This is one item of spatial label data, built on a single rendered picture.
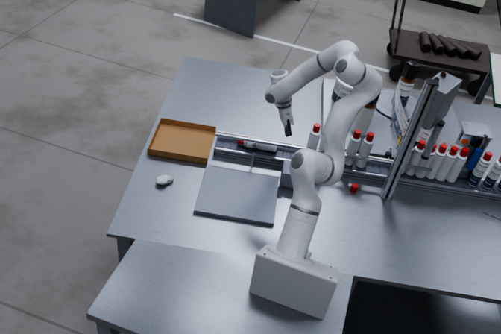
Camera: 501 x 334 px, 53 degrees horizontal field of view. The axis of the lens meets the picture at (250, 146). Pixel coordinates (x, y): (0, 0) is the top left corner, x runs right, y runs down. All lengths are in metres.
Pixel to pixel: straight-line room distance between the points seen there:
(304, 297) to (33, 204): 2.11
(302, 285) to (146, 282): 0.60
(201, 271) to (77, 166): 1.87
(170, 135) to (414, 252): 1.32
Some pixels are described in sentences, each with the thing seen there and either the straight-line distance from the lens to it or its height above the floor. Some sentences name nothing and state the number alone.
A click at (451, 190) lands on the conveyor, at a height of 0.86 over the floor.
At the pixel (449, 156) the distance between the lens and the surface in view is 2.60.
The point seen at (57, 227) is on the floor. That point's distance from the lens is 3.38.
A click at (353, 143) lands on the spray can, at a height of 1.03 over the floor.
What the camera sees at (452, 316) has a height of 0.22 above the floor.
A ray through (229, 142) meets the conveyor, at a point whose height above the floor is 0.88.
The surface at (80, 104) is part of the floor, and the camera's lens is 4.32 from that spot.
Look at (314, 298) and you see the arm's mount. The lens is 1.94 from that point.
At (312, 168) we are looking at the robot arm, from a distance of 1.89.
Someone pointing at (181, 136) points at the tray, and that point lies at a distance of 2.65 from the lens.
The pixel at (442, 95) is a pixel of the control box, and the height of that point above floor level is 1.46.
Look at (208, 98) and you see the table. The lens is 2.94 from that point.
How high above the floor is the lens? 2.52
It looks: 40 degrees down
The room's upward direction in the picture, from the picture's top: 9 degrees clockwise
